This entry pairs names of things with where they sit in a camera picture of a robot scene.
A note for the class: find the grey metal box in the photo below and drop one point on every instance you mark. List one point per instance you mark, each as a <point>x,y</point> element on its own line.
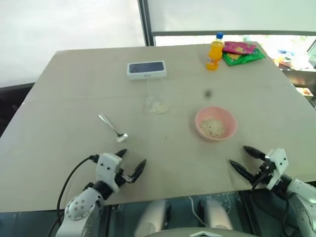
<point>302,76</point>

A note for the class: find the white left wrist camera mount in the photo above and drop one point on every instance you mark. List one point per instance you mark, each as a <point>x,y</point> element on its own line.
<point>107,166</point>

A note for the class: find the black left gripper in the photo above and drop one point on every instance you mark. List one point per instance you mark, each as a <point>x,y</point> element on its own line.
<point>120,176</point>

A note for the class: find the white and dark phone box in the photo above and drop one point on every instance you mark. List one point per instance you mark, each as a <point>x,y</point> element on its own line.
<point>146,70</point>

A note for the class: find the clear glass cup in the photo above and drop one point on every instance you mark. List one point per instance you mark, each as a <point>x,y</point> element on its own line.
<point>158,98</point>

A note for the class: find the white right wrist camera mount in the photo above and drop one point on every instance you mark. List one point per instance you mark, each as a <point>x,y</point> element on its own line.
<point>278,164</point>

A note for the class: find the black furniture beside table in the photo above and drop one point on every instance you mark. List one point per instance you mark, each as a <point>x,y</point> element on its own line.
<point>11,103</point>

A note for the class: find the silver rounded robot leg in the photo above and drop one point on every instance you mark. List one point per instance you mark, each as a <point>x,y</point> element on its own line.
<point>153,217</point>
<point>216,213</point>

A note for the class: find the green snack packet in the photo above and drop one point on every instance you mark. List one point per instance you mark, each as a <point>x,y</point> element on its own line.
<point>244,58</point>

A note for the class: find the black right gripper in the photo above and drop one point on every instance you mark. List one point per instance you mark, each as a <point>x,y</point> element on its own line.
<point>265,171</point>

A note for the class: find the dark window frame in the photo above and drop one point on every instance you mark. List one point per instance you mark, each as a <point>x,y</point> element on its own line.
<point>148,22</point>

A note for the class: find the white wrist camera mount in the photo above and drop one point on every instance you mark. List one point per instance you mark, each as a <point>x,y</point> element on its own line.
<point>278,164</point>
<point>107,166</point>

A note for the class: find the orange juice bottle blue cap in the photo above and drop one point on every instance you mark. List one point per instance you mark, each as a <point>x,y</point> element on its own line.
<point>214,55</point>

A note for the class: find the pink bowl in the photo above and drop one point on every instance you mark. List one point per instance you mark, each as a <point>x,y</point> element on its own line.
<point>228,118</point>

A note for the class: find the pink snack packet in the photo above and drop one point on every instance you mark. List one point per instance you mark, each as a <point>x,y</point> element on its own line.
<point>238,47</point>

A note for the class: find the silver metal spoon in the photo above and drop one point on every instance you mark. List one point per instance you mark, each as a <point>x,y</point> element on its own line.
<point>122,137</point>

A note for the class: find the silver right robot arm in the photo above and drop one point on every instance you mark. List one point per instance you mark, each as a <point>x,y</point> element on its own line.
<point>303,197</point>

